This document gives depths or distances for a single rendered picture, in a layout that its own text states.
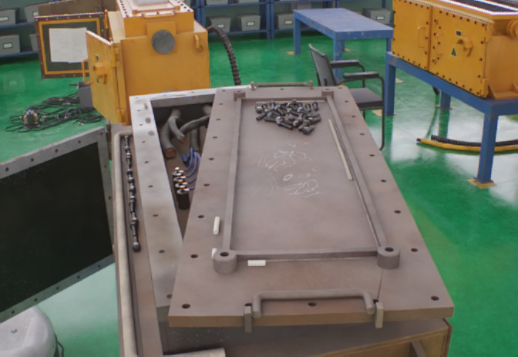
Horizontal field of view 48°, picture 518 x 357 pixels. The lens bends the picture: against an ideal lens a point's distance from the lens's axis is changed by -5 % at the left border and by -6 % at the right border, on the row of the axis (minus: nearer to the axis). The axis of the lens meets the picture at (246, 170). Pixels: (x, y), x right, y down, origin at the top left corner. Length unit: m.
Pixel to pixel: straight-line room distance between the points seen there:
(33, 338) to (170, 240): 1.54
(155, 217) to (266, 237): 0.27
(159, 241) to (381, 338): 0.46
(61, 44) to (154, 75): 1.67
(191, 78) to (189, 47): 0.21
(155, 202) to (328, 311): 0.56
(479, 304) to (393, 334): 2.30
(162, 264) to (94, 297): 2.36
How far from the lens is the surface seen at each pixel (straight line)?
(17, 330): 2.84
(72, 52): 5.44
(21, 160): 2.09
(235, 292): 1.00
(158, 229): 1.25
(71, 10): 6.58
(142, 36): 3.94
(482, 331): 3.23
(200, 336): 1.07
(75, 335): 3.22
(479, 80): 4.69
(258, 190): 1.34
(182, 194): 1.54
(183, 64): 3.98
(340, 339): 1.11
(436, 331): 1.16
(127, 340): 1.10
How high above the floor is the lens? 1.93
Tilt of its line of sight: 23 degrees down
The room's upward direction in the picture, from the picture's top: 2 degrees counter-clockwise
